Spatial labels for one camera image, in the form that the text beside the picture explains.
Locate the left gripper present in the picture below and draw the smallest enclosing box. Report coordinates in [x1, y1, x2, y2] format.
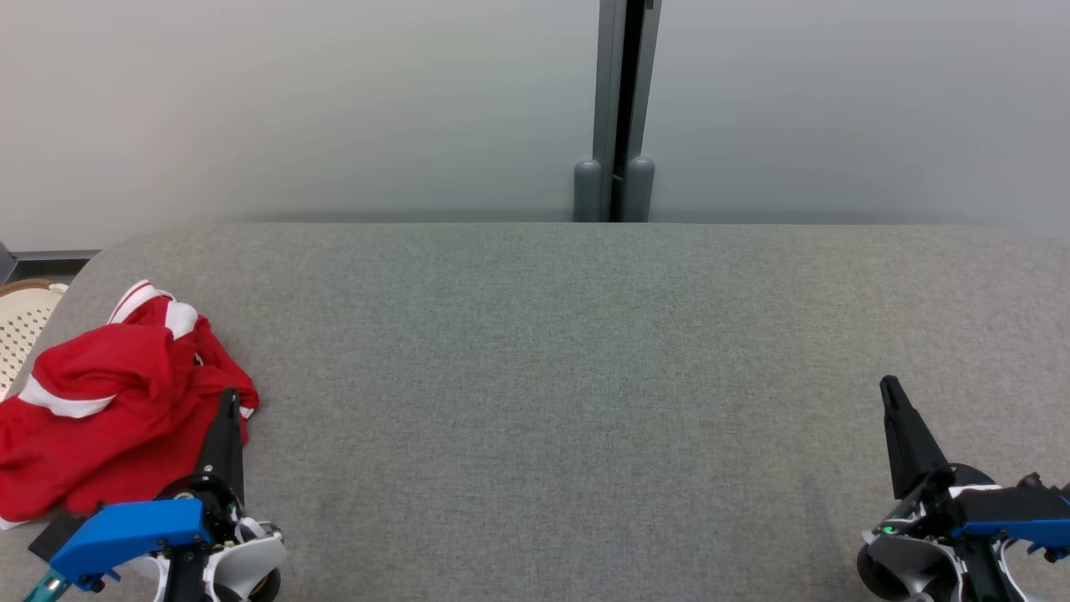
[155, 387, 252, 544]

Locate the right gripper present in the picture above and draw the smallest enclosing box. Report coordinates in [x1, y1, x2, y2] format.
[869, 375, 1000, 540]

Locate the red white basketball jersey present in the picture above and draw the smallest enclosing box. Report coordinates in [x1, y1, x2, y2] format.
[50, 280, 260, 452]

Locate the red shorts white stripe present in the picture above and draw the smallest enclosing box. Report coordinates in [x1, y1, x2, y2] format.
[0, 334, 252, 529]

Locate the cream perforated laundry basket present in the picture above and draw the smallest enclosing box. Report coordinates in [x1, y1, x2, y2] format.
[0, 280, 69, 400]

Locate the grey cylinder bumper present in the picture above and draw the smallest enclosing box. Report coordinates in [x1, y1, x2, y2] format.
[625, 156, 655, 222]
[573, 159, 603, 222]

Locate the right blue camera mount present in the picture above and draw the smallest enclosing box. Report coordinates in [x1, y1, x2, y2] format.
[953, 514, 1070, 559]

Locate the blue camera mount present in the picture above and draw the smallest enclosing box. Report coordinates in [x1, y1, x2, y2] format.
[953, 514, 1070, 559]
[48, 499, 214, 590]

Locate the left blue camera mount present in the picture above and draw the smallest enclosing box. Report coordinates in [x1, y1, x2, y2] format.
[48, 499, 214, 590]

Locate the left teal cable connector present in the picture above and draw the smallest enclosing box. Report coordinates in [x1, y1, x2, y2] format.
[23, 569, 72, 602]

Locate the grey partition post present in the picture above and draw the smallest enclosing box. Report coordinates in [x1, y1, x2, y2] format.
[592, 0, 663, 222]

